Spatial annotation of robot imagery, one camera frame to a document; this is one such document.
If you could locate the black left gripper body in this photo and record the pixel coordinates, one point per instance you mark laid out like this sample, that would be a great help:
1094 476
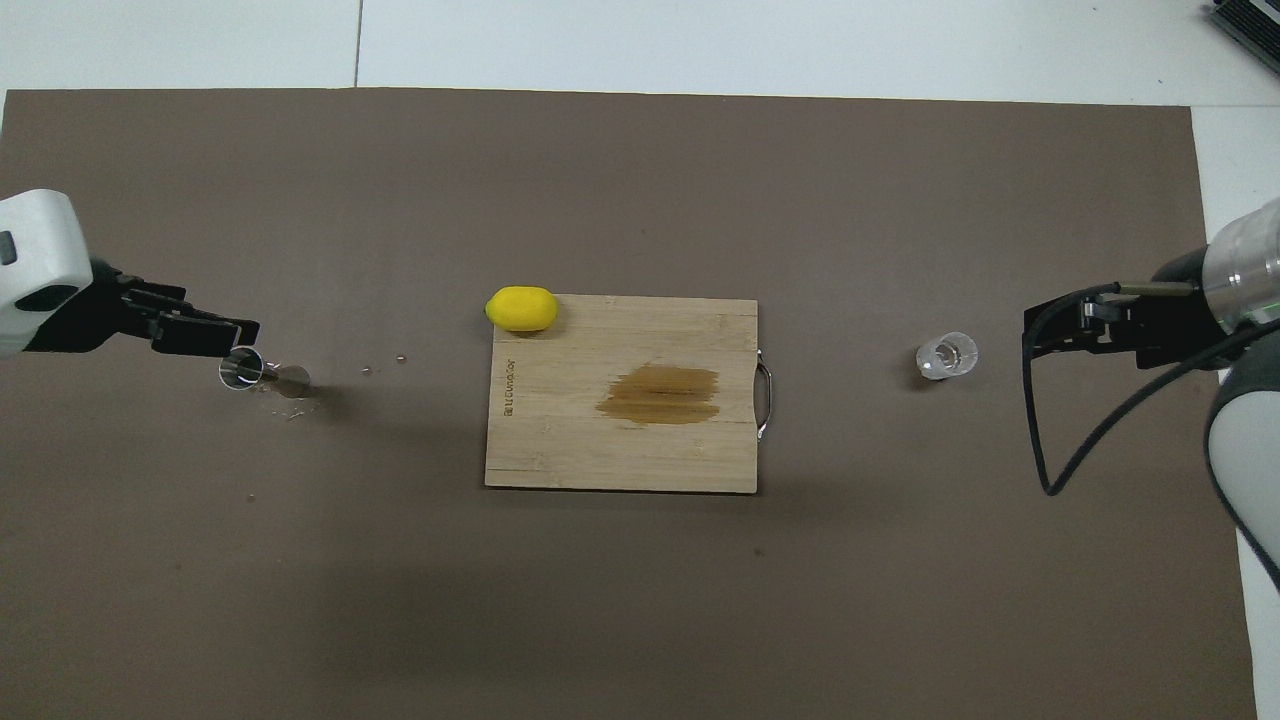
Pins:
105 315

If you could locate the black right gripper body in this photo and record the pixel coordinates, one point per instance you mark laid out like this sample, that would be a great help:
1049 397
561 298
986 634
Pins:
1185 295

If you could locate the steel double jigger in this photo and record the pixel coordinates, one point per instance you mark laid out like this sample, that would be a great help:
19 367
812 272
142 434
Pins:
242 370

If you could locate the clear glass cup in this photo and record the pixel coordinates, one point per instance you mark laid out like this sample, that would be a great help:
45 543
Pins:
946 356

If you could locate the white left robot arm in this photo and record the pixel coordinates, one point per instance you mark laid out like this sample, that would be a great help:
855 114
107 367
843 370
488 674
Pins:
40 240

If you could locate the spilled water puddle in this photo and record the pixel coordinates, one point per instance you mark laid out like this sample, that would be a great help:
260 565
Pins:
292 412

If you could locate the grey ribbed device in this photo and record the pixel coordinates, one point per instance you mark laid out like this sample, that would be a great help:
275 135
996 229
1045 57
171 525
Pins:
1250 25

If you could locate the yellow lemon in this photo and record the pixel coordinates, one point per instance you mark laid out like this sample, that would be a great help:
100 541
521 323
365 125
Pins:
521 309

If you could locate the bamboo cutting board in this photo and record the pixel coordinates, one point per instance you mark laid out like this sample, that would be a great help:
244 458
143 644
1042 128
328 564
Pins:
580 440

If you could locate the brown paper table mat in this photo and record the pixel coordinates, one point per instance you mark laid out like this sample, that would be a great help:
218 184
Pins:
640 600

